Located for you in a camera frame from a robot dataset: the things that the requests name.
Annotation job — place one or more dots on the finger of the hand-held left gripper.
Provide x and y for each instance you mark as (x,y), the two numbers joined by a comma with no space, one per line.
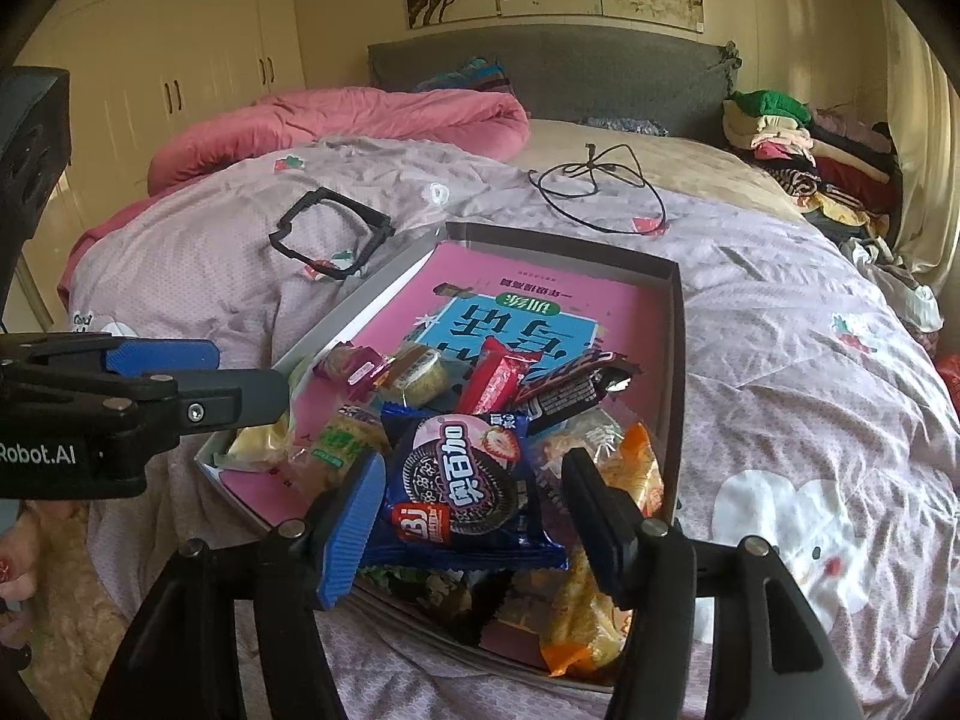
(157,356)
(232,397)

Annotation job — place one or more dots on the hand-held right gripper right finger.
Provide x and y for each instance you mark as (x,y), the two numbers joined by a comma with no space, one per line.
(600,532)

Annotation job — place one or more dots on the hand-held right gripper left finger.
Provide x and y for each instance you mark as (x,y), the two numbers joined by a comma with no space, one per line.
(352,532)

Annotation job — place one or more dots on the pale yellow packet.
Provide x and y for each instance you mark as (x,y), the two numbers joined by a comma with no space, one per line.
(259,442)

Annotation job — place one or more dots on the blue cookie packet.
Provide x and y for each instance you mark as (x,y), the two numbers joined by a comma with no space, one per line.
(465,480)

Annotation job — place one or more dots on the pile of snack packets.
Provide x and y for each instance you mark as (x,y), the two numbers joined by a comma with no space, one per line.
(495,382)

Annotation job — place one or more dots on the grey cardboard box tray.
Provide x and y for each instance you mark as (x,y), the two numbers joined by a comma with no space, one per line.
(675,360)

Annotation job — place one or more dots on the person's left hand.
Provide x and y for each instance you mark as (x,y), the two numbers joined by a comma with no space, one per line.
(15,562)

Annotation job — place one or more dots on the beige plush blanket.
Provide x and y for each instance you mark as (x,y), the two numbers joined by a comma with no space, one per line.
(75,600)

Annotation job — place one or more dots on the lilac printed bedsheet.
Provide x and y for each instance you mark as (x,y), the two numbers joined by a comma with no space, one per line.
(787,390)

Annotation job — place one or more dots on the pink book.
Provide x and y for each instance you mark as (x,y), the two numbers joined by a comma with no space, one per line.
(540,300)

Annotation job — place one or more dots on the pink quilt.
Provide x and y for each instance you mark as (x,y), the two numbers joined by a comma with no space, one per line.
(337,120)

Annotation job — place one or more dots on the cream wardrobe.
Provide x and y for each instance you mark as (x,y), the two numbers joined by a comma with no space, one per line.
(165,37)

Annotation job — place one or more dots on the beige mattress sheet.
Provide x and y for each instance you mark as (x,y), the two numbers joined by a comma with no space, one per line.
(690,165)

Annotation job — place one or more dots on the red plastic bag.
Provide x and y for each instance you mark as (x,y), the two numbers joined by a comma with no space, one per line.
(949,382)

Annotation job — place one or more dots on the white plastic bag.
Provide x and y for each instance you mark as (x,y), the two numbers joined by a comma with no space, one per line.
(900,292)

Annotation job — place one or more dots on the teal striped cloth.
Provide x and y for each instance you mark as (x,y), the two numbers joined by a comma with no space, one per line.
(465,76)

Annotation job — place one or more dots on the blue floral cloth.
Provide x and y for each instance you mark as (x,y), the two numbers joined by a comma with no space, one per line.
(622,126)

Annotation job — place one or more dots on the heap of folded clothes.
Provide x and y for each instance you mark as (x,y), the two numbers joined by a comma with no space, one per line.
(817,157)

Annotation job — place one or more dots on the grey headboard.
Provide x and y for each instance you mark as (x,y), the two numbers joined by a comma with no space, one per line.
(562,67)

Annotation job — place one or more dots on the cream curtain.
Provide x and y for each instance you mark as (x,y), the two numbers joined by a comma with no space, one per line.
(926,150)

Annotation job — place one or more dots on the black square frame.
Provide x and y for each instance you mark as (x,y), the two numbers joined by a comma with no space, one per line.
(289,244)

